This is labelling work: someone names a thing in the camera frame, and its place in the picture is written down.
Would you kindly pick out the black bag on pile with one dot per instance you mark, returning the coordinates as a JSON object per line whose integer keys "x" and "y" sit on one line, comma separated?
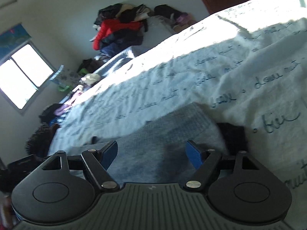
{"x": 109, "y": 12}

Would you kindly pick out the navy puffer jacket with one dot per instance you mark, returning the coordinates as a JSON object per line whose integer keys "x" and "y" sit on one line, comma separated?
{"x": 119, "y": 41}

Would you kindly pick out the red puffer jacket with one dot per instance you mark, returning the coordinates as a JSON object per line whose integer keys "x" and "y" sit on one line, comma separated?
{"x": 110, "y": 26}

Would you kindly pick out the white script-print bed cover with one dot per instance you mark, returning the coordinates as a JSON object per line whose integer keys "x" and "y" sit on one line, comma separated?
{"x": 245, "y": 65}

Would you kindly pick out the floral pillow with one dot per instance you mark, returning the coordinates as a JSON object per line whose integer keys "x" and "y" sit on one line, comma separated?
{"x": 53, "y": 77}

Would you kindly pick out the person's left hand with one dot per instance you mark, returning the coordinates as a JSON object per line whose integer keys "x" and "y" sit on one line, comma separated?
{"x": 8, "y": 217}

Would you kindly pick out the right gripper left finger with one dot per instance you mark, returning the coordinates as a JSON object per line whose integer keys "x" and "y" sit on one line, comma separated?
{"x": 97, "y": 162}

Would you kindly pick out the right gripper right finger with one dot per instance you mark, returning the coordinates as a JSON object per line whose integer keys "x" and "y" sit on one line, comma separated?
{"x": 207, "y": 165}

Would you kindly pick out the sliding window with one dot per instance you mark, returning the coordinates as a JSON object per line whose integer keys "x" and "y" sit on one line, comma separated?
{"x": 25, "y": 72}

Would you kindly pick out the floral roller blind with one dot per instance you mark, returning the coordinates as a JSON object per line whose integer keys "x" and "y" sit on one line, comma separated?
{"x": 12, "y": 39}

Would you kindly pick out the grey navy knit sweater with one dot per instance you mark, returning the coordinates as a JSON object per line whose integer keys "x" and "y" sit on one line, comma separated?
{"x": 151, "y": 148}

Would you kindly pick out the green plastic chair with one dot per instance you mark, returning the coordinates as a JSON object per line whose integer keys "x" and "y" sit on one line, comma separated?
{"x": 69, "y": 79}

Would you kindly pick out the black white striped garment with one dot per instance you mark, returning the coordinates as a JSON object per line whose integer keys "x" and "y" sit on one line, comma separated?
{"x": 39, "y": 143}

